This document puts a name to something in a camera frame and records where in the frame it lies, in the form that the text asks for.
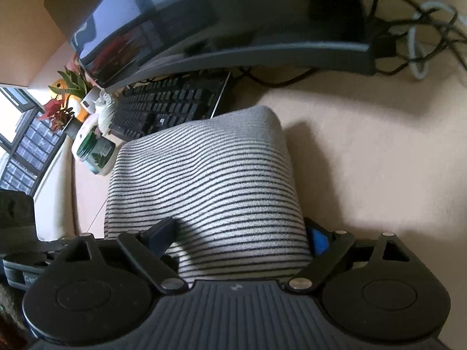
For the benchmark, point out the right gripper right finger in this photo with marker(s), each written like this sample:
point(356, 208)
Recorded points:
point(318, 238)

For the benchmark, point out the black keyboard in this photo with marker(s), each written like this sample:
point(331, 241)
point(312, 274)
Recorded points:
point(156, 105)

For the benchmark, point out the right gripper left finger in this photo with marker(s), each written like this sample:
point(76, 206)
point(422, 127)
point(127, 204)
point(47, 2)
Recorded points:
point(159, 238)

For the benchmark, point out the left black computer monitor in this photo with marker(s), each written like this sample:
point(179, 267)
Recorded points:
point(119, 42)

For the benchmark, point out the striped grey white garment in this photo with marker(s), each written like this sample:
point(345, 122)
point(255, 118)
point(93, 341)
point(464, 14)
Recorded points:
point(228, 183)

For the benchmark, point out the green glass jar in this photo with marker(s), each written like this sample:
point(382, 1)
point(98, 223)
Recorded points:
point(95, 152)

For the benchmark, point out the white figurine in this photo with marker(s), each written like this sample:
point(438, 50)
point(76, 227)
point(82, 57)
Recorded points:
point(104, 110)

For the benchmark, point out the potted plant with red leaves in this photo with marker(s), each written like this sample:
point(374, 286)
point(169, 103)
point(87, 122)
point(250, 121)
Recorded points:
point(64, 111)

